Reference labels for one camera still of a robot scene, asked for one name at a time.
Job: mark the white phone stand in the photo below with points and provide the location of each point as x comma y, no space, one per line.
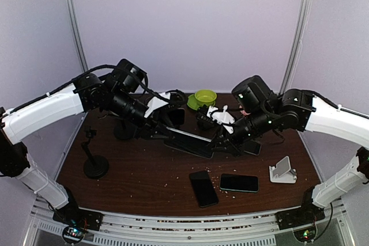
282,172

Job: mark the tall black phone stand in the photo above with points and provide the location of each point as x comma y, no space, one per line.
124,130

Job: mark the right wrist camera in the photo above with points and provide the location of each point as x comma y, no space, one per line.
220,117

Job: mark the silver phone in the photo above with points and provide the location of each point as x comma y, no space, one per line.
252,148

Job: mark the aluminium frame post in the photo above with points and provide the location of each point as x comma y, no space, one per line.
296,47
76,35

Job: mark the green bowl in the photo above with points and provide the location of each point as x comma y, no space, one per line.
205,97

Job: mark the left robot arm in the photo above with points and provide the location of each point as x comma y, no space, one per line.
121,90

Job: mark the front aluminium rail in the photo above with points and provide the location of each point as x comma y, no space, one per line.
243,229

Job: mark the white-edged phone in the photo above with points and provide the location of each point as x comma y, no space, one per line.
189,143

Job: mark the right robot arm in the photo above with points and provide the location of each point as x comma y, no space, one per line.
301,110

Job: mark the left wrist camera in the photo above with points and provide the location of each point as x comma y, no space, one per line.
159,100

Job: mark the circuit board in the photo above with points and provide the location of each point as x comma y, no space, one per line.
73,235
305,235

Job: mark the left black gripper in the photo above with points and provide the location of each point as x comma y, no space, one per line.
151,125

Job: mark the green plate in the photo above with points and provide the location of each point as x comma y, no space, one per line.
192,103

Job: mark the red patterned bowl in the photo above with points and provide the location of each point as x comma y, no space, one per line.
243,112

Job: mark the left circuit board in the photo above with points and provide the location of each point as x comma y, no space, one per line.
73,235

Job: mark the black phone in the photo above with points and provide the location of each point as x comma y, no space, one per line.
203,189
177,116

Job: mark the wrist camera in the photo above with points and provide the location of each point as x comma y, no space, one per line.
159,100
220,117

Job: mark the blue phone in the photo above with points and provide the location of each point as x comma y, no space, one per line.
239,183

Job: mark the right aluminium frame post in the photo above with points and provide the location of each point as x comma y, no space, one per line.
296,47

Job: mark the left aluminium frame post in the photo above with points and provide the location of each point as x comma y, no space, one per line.
76,35

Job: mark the black folding phone stand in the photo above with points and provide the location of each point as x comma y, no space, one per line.
204,125

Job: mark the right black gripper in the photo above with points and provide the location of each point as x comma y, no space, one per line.
223,140

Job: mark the right circuit board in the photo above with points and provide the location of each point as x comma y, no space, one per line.
305,235

